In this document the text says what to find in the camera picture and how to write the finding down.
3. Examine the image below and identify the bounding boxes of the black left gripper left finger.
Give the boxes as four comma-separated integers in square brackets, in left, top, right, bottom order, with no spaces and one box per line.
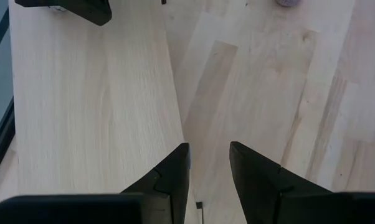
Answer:
[0,142,191,224]

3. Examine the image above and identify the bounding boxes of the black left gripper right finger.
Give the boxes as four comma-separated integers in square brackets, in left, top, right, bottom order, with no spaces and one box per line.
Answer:
[229,141,375,224]

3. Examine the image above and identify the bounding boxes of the patterned tealight candle holder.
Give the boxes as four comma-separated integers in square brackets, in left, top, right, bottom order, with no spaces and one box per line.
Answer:
[275,0,300,8]

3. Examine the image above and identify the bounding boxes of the wooden riser shelf, black legs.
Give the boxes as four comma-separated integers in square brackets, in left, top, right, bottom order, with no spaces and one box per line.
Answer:
[8,0,204,224]

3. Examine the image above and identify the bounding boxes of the black aluminium table frame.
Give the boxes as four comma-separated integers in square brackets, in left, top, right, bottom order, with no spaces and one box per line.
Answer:
[0,7,16,187]

